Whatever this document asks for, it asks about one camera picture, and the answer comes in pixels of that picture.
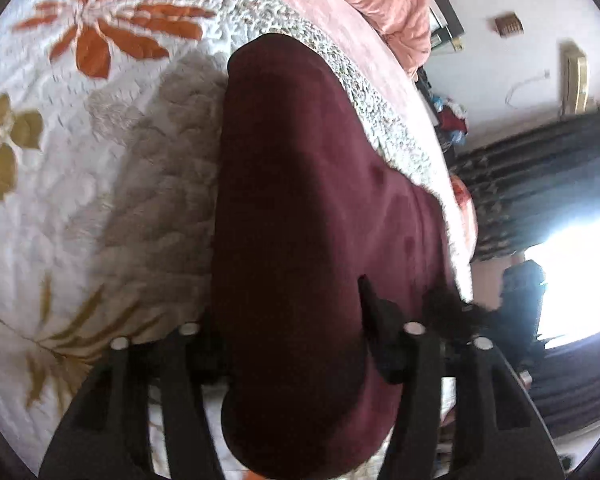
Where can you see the dark wooden headboard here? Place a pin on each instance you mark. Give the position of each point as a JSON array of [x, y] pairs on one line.
[[446, 30]]

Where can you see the brown wall ornament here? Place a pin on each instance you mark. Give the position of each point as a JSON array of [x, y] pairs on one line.
[[508, 25]]

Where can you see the pink bed sheet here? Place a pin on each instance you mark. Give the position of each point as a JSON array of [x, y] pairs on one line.
[[359, 41]]

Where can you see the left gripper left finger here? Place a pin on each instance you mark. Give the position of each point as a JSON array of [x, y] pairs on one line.
[[204, 351]]

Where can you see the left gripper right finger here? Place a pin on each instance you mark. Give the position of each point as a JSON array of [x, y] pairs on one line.
[[394, 351]]

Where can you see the dark curtain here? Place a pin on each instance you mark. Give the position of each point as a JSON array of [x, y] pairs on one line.
[[529, 186]]

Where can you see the wall air conditioner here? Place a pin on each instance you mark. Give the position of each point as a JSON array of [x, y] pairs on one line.
[[574, 79]]

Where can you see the orange pillow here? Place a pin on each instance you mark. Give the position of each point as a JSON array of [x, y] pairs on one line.
[[468, 211]]

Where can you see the maroon pants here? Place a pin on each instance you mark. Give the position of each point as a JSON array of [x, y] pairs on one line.
[[305, 208]]

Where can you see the cluttered nightstand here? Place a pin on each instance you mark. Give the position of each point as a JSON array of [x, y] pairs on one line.
[[449, 118]]

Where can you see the white floral quilt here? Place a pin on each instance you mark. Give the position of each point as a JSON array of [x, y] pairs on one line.
[[110, 116]]

